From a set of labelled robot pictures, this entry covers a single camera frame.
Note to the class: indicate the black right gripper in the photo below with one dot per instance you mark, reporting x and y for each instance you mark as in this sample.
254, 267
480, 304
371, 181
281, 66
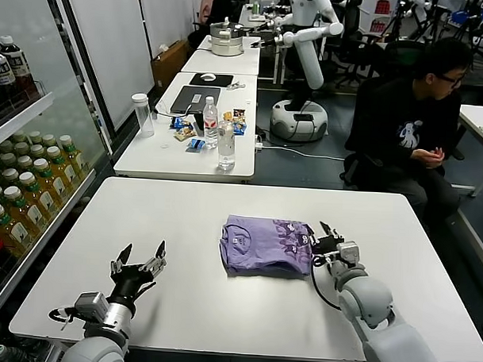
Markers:
327, 245

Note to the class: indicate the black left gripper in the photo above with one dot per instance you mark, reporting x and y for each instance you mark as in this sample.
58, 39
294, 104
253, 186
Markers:
131, 282

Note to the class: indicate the purple t-shirt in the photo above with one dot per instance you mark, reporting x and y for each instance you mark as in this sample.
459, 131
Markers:
263, 247

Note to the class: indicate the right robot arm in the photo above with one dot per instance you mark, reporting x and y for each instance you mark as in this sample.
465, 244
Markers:
379, 321

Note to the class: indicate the person in black clothes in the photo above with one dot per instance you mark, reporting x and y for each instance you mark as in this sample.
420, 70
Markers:
398, 127

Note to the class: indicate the white rectangular table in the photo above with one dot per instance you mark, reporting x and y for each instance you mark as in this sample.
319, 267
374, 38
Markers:
214, 63
147, 158

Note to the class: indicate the white power strip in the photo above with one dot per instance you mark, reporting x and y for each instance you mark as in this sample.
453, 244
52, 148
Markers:
258, 143

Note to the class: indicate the clear bottle with plain label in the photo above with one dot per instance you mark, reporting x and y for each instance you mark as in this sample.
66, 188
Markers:
225, 146

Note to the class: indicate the tan cracker packet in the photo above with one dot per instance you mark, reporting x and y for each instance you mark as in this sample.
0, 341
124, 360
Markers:
183, 134

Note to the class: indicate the blue and white snack packet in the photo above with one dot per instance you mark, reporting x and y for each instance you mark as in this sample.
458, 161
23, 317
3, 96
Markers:
177, 122

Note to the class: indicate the brown snack packet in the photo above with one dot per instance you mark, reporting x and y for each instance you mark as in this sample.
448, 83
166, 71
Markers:
239, 114

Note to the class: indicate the black upright stand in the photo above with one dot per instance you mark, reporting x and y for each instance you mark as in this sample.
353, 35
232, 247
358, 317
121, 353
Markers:
198, 124

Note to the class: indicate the small yellow snack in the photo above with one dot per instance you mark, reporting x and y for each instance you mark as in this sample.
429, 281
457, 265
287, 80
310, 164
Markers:
227, 116

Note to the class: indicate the water bottle with red label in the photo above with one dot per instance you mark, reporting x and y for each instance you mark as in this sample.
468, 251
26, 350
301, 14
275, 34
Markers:
210, 122

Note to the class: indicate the bottle with green white cap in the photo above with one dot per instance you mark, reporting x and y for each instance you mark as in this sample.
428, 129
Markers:
5, 353

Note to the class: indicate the closed dark laptop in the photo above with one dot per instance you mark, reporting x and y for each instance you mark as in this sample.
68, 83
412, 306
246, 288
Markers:
195, 100

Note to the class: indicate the small metal keys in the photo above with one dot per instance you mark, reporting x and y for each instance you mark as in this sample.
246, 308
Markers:
236, 86

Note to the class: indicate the white wheeled humanoid robot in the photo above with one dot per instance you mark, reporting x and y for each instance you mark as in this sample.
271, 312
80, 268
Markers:
309, 60

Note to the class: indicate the black mouse pad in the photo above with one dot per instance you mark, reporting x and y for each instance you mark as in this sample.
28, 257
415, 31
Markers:
221, 80

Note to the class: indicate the glass door drinks cabinet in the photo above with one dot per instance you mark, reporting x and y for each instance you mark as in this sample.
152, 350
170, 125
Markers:
21, 113

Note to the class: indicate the white side table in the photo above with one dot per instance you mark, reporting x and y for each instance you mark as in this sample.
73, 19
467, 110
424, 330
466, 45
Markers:
479, 122

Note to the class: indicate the white computer mouse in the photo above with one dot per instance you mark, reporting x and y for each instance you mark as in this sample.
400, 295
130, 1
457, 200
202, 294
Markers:
206, 77

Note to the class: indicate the brown cardboard box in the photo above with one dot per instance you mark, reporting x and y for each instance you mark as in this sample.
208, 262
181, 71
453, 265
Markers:
168, 65

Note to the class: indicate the cream steamer pot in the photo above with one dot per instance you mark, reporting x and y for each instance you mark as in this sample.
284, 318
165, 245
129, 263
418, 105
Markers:
226, 39

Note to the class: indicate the red and white boxes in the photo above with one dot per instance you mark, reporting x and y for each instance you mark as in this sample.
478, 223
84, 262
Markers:
380, 13

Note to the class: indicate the pink garment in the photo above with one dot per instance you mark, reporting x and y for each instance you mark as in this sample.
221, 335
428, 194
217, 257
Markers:
208, 5

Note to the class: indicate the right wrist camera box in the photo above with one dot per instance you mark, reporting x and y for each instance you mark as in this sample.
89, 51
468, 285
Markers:
348, 252

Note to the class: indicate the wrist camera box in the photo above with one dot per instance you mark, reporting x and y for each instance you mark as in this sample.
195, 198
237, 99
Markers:
91, 304
348, 252

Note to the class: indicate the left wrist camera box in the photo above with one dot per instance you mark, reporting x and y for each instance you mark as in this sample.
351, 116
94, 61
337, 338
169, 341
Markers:
91, 304

